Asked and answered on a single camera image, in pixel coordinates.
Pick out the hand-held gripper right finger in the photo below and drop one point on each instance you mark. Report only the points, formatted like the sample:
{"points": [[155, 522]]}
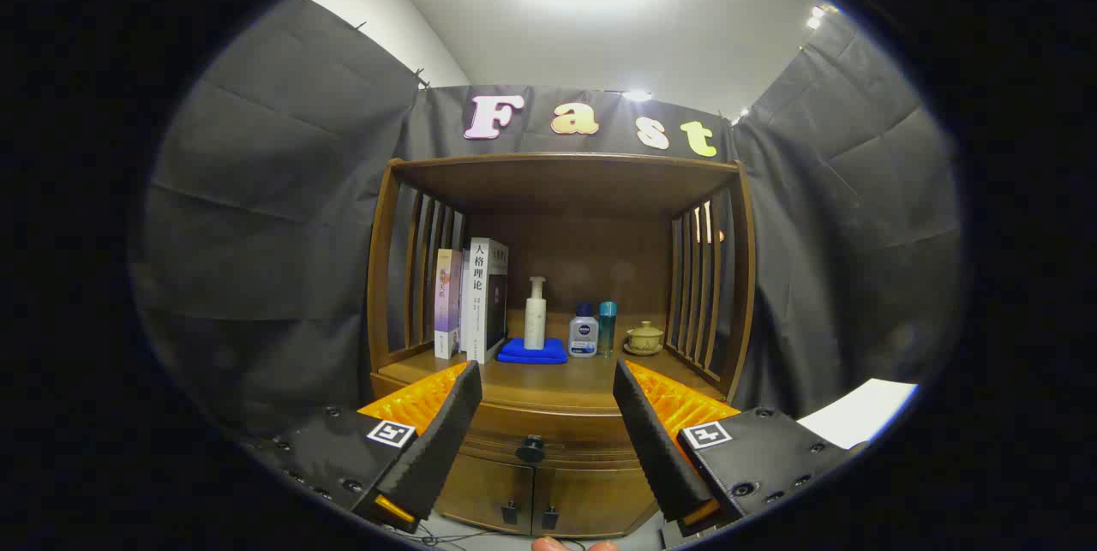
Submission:
{"points": [[656, 448]]}

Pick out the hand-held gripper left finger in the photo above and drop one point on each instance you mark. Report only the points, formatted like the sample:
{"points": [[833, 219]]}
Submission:
{"points": [[446, 440]]}

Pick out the black drawer knob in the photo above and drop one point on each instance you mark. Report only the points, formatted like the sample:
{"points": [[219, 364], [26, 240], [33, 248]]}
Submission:
{"points": [[531, 450]]}

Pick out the wooden drawer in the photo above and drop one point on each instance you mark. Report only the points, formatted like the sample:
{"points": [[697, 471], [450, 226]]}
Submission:
{"points": [[566, 435]]}

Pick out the wooden cabinet door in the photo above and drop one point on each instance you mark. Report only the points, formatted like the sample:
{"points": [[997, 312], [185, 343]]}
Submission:
{"points": [[480, 487], [600, 500]]}

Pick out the wooden countertop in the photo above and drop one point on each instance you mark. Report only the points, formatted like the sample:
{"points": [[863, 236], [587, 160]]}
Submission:
{"points": [[557, 380]]}

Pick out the wooden cabinet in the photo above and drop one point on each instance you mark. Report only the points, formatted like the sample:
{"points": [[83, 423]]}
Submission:
{"points": [[566, 182]]}

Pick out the yellow saucer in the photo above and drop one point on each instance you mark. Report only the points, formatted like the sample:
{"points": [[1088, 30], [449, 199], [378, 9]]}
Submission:
{"points": [[643, 352]]}

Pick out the yellow lidded teacup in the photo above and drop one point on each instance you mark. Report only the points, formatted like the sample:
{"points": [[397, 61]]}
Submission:
{"points": [[645, 337]]}

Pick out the blue folded cloth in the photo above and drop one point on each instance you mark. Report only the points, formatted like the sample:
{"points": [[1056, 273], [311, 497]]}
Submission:
{"points": [[518, 354]]}

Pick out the teal glass bottle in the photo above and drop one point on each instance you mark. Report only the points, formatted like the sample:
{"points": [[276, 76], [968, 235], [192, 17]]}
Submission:
{"points": [[608, 328]]}

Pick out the white bottle blue pump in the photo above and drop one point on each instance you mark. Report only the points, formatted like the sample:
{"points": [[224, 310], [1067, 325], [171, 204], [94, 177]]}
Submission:
{"points": [[584, 337]]}

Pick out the purple book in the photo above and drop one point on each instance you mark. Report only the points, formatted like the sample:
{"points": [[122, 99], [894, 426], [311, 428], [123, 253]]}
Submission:
{"points": [[447, 302]]}

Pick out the thick white book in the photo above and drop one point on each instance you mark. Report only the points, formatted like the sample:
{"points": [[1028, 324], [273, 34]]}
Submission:
{"points": [[476, 302]]}

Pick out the white grey appliance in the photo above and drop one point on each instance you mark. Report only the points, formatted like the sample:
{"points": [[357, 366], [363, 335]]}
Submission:
{"points": [[857, 414]]}

